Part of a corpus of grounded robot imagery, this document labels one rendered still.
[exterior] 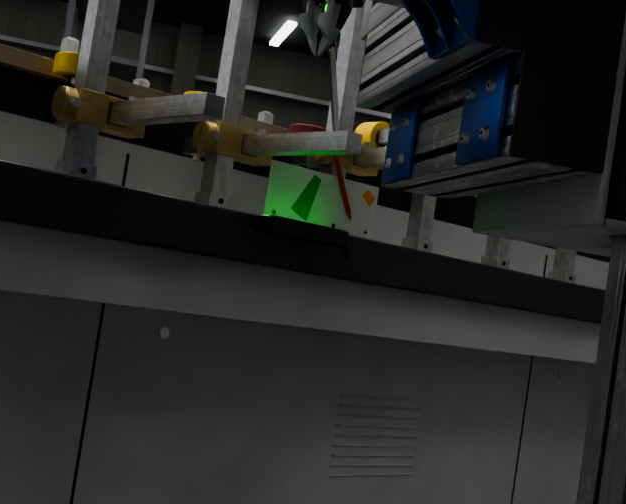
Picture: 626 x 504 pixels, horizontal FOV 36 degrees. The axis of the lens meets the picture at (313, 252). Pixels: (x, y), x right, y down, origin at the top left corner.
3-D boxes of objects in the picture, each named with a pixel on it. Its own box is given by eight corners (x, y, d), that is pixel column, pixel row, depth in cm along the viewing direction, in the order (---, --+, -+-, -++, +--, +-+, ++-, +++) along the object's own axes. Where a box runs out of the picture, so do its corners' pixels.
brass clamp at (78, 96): (146, 138, 146) (151, 106, 146) (65, 117, 138) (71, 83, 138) (126, 139, 151) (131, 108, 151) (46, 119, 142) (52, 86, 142)
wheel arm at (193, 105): (222, 126, 125) (227, 94, 125) (201, 120, 123) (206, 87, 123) (72, 135, 158) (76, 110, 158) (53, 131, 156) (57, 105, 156)
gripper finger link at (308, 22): (287, 47, 158) (296, -8, 158) (304, 58, 163) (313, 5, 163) (303, 47, 156) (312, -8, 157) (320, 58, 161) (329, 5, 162)
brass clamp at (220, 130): (273, 166, 162) (277, 137, 163) (208, 149, 154) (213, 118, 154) (251, 166, 167) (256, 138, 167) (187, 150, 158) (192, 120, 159)
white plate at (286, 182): (372, 240, 179) (380, 187, 180) (264, 217, 162) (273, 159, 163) (370, 240, 180) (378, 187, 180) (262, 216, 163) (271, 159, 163)
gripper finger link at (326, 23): (303, 47, 156) (312, -8, 157) (320, 58, 161) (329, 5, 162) (320, 47, 155) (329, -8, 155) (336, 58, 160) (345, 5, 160)
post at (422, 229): (427, 259, 191) (462, 25, 193) (415, 257, 188) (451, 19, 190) (414, 258, 193) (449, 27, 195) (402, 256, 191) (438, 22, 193)
